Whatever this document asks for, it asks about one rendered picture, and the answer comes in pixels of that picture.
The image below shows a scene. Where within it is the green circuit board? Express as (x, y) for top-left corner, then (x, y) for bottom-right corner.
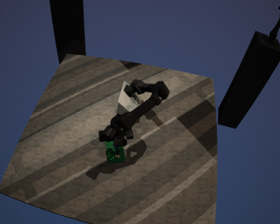
(105, 141), (126, 164)

